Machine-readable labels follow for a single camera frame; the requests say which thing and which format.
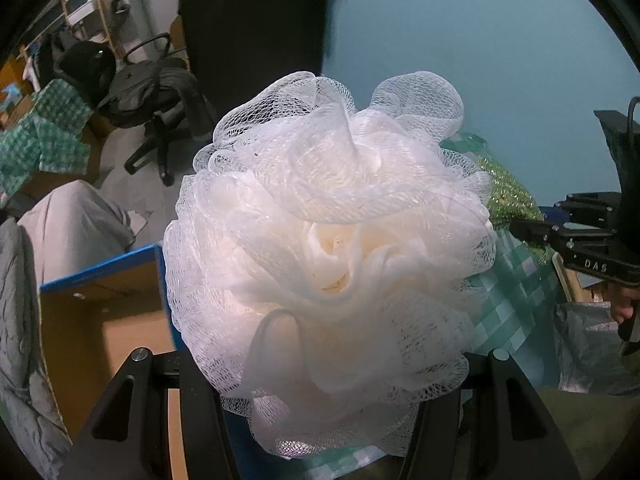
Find white mesh bath loofah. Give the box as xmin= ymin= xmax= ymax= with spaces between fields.
xmin=163 ymin=72 xmax=497 ymax=458

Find silver plastic bag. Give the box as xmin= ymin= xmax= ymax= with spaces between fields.
xmin=552 ymin=302 xmax=639 ymax=398

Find blue-edged cardboard box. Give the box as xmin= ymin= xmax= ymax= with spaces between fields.
xmin=39 ymin=245 xmax=186 ymax=479

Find green glittery sponge cloth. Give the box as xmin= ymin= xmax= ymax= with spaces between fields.
xmin=475 ymin=155 xmax=544 ymax=249

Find green checkered cloth on boxes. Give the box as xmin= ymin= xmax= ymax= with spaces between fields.
xmin=1 ymin=79 xmax=92 ymax=204

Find black office chair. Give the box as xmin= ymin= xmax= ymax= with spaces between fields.
xmin=54 ymin=32 xmax=216 ymax=186

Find person's right hand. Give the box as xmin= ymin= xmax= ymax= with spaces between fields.
xmin=608 ymin=283 xmax=640 ymax=324

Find grey quilted duvet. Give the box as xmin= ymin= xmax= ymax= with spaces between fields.
xmin=1 ymin=218 xmax=72 ymax=479

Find green checkered tablecloth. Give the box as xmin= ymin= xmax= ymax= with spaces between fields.
xmin=293 ymin=229 xmax=560 ymax=479

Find dark wardrobe cabinet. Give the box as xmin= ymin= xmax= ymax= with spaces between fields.
xmin=179 ymin=0 xmax=328 ymax=116

